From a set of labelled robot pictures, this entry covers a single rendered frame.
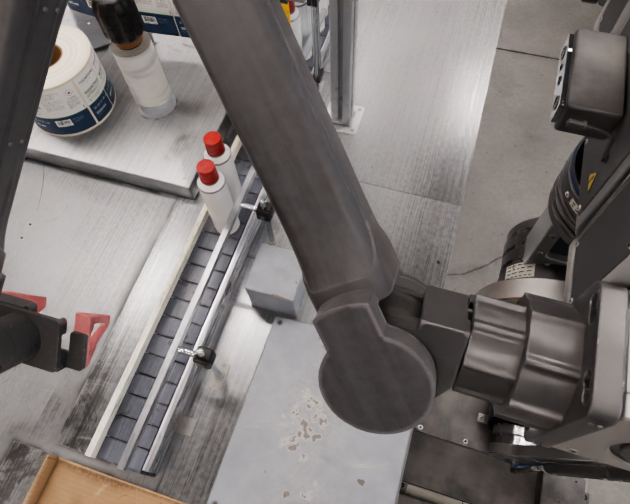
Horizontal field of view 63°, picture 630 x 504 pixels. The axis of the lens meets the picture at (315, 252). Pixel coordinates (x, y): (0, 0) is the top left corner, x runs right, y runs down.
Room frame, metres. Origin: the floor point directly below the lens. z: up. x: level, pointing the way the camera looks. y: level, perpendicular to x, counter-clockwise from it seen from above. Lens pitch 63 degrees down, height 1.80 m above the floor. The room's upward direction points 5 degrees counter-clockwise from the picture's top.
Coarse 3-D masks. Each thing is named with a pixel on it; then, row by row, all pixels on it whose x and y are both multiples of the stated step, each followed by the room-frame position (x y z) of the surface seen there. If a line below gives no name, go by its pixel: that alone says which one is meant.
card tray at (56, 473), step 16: (48, 464) 0.12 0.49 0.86; (64, 464) 0.12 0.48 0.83; (48, 480) 0.10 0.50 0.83; (64, 480) 0.10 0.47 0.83; (80, 480) 0.09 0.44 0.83; (96, 480) 0.09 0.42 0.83; (112, 480) 0.09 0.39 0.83; (32, 496) 0.07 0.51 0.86; (48, 496) 0.07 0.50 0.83; (64, 496) 0.07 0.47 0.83; (80, 496) 0.07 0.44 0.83; (96, 496) 0.07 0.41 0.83; (112, 496) 0.06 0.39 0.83; (128, 496) 0.06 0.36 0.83; (144, 496) 0.06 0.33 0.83; (160, 496) 0.06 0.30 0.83
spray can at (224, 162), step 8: (208, 136) 0.62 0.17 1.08; (216, 136) 0.62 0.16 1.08; (208, 144) 0.60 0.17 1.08; (216, 144) 0.60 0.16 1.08; (224, 144) 0.63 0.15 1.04; (208, 152) 0.60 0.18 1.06; (216, 152) 0.60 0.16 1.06; (224, 152) 0.61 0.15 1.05; (216, 160) 0.60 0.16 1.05; (224, 160) 0.60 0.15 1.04; (232, 160) 0.61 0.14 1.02; (216, 168) 0.59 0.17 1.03; (224, 168) 0.59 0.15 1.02; (232, 168) 0.60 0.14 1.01; (232, 176) 0.60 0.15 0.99; (232, 184) 0.60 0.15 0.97; (240, 184) 0.62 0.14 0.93; (232, 192) 0.59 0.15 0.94
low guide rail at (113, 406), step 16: (240, 144) 0.75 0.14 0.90; (192, 240) 0.51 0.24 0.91; (176, 272) 0.44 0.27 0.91; (160, 304) 0.38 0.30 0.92; (144, 336) 0.32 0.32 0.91; (144, 352) 0.29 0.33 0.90; (128, 368) 0.26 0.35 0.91; (128, 384) 0.24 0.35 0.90; (112, 400) 0.21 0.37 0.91; (112, 416) 0.18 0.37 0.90; (96, 432) 0.16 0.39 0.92; (96, 448) 0.13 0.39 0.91
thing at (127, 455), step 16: (320, 16) 1.06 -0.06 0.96; (304, 48) 0.96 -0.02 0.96; (240, 192) 0.58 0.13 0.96; (240, 208) 0.55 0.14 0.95; (224, 240) 0.47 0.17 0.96; (208, 272) 0.41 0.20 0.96; (192, 304) 0.35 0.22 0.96; (176, 336) 0.30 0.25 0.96; (176, 352) 0.27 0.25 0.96; (160, 384) 0.22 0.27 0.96; (144, 416) 0.17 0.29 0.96; (128, 448) 0.12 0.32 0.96; (128, 464) 0.10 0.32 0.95
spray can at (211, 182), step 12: (204, 168) 0.55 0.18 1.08; (204, 180) 0.54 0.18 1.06; (216, 180) 0.54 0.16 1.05; (204, 192) 0.53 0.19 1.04; (216, 192) 0.53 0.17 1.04; (228, 192) 0.55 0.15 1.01; (216, 204) 0.53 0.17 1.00; (228, 204) 0.54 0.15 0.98; (216, 216) 0.53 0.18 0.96; (228, 216) 0.53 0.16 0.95; (216, 228) 0.54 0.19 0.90
